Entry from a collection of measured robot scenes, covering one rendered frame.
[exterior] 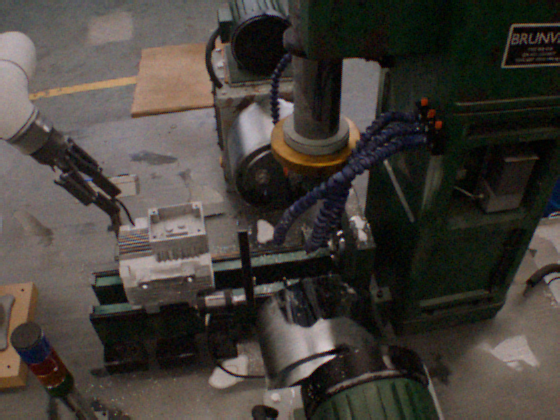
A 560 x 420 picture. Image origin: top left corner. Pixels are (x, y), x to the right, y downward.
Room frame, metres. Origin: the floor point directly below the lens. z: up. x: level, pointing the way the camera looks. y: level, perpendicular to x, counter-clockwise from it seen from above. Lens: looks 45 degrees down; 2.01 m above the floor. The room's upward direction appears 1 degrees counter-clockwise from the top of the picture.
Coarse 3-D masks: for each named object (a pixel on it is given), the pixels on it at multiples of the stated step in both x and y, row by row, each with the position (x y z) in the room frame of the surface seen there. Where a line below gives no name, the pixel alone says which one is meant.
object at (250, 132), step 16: (240, 112) 1.25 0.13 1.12; (256, 112) 1.19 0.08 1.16; (288, 112) 1.19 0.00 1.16; (240, 128) 1.16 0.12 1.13; (256, 128) 1.13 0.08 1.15; (240, 144) 1.10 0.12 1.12; (256, 144) 1.07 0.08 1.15; (240, 160) 1.05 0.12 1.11; (256, 160) 1.05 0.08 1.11; (272, 160) 1.06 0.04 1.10; (240, 176) 1.05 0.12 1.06; (256, 176) 1.04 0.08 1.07; (272, 176) 1.06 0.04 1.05; (288, 176) 1.07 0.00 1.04; (304, 176) 1.04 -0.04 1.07; (320, 176) 1.09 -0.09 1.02; (240, 192) 1.05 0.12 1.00; (256, 192) 1.05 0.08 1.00; (272, 192) 1.06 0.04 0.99; (288, 192) 1.07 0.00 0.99; (304, 192) 1.07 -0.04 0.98; (272, 208) 1.06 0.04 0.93; (288, 208) 1.07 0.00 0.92
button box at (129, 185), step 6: (132, 174) 1.08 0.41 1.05; (114, 180) 1.02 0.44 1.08; (120, 180) 1.02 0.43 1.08; (126, 180) 1.02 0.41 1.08; (132, 180) 1.03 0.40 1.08; (138, 180) 1.07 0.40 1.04; (96, 186) 1.01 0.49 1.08; (120, 186) 1.01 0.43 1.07; (126, 186) 1.02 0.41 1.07; (132, 186) 1.02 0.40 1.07; (138, 186) 1.05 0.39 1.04; (102, 192) 1.00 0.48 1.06; (126, 192) 1.01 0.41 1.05; (132, 192) 1.01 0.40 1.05; (138, 192) 1.03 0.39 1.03
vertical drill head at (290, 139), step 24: (312, 72) 0.82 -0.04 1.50; (336, 72) 0.83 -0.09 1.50; (312, 96) 0.82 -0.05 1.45; (336, 96) 0.83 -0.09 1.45; (288, 120) 0.88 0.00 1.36; (312, 120) 0.82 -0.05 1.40; (336, 120) 0.84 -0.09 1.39; (288, 144) 0.83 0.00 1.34; (312, 144) 0.81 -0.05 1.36; (336, 144) 0.81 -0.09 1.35; (288, 168) 0.80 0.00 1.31; (312, 168) 0.78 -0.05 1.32; (336, 168) 0.78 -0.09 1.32
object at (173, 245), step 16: (160, 208) 0.86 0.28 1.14; (176, 208) 0.86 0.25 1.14; (192, 208) 0.87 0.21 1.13; (160, 224) 0.84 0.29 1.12; (176, 224) 0.82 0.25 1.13; (192, 224) 0.83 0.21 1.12; (160, 240) 0.76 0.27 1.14; (176, 240) 0.77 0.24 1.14; (192, 240) 0.77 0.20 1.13; (160, 256) 0.76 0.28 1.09; (176, 256) 0.76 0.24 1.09; (192, 256) 0.77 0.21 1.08
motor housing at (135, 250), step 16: (128, 240) 0.79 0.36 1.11; (144, 240) 0.79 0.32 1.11; (128, 256) 0.76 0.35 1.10; (144, 256) 0.76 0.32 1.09; (160, 272) 0.74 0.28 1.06; (176, 272) 0.74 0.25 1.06; (208, 272) 0.75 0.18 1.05; (128, 288) 0.71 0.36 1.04; (160, 288) 0.72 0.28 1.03; (176, 288) 0.72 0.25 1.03; (192, 288) 0.73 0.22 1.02; (208, 288) 0.73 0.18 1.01; (160, 304) 0.72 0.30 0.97
